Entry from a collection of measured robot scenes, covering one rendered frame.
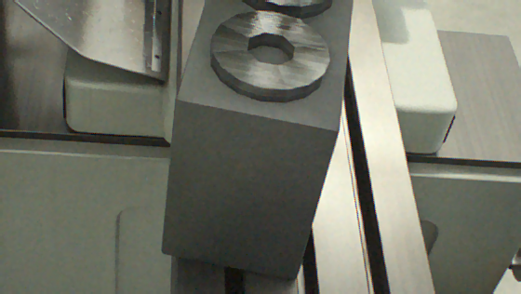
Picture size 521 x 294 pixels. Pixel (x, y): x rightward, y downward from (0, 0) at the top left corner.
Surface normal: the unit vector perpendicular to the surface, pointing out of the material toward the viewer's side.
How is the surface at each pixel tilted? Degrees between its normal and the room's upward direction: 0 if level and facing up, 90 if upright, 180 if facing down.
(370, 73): 0
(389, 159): 0
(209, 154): 90
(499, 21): 0
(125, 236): 90
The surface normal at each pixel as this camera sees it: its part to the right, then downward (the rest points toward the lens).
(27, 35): 0.14, -0.68
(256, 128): -0.14, 0.70
